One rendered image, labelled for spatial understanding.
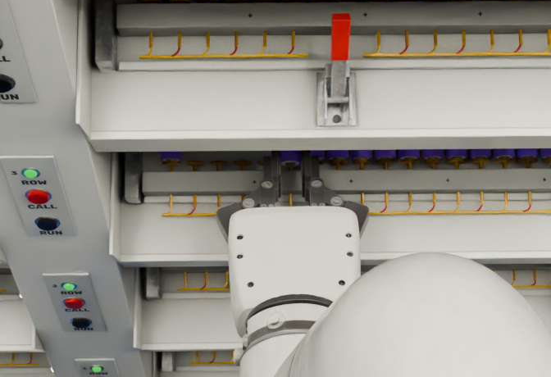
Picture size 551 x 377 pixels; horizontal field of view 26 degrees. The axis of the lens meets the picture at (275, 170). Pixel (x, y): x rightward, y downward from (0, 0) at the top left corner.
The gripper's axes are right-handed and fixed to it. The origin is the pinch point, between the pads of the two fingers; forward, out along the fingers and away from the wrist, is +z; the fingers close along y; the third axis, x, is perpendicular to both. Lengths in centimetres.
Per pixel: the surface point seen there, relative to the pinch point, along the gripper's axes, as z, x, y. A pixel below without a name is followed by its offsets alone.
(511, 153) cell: 3.6, -2.5, 19.0
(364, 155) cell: 3.6, -2.3, 6.4
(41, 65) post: -7.5, 19.4, -16.6
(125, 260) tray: -2.6, -8.3, -14.3
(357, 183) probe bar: 1.2, -3.3, 5.6
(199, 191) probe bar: 0.9, -3.5, -7.7
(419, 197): 1.2, -5.3, 11.1
